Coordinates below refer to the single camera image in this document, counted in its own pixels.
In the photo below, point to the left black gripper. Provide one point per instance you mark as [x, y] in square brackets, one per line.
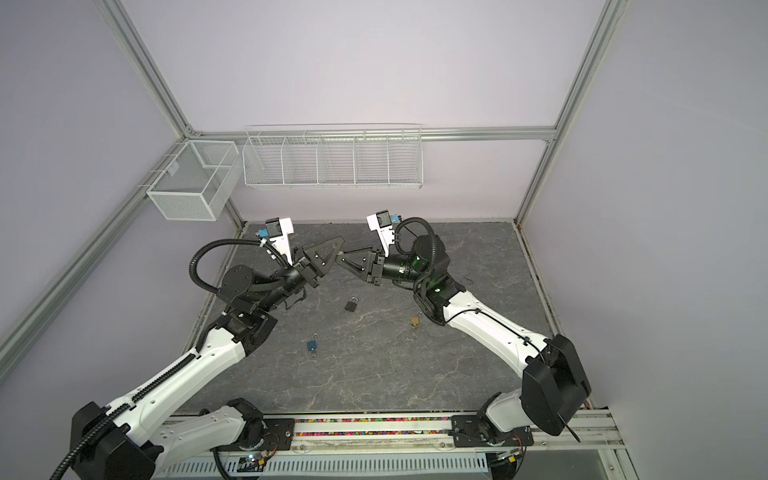
[311, 267]

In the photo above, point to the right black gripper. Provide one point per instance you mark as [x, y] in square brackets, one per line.
[371, 274]

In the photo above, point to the black padlock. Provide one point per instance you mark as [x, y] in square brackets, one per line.
[352, 304]

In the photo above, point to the blue padlock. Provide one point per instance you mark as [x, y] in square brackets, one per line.
[312, 345]

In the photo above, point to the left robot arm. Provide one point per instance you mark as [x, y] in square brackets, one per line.
[128, 437]

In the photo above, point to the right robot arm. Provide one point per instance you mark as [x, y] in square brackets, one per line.
[554, 384]

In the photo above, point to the white mesh box basket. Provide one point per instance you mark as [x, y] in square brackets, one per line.
[198, 181]

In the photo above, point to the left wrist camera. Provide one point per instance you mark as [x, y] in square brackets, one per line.
[277, 232]

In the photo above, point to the white wire shelf basket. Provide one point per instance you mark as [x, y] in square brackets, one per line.
[384, 155]

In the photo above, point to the white vented cable duct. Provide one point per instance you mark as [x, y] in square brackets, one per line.
[330, 466]

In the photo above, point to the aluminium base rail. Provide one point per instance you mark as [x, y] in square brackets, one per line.
[420, 433]

